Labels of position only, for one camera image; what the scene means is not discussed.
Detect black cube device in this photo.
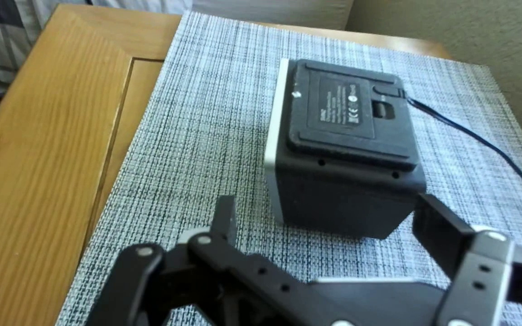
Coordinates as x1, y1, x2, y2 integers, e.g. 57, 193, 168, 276
264, 57, 425, 238

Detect black device power cable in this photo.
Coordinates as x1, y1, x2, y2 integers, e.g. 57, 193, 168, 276
402, 95, 522, 198

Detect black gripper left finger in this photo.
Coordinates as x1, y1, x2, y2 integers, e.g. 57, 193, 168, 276
84, 195, 309, 326

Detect wooden side table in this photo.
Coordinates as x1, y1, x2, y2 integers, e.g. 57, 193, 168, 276
0, 3, 452, 326

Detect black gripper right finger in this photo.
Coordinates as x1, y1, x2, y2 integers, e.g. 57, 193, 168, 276
411, 193, 522, 326

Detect grey woven placemat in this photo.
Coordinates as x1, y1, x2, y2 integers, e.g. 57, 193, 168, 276
54, 12, 522, 326

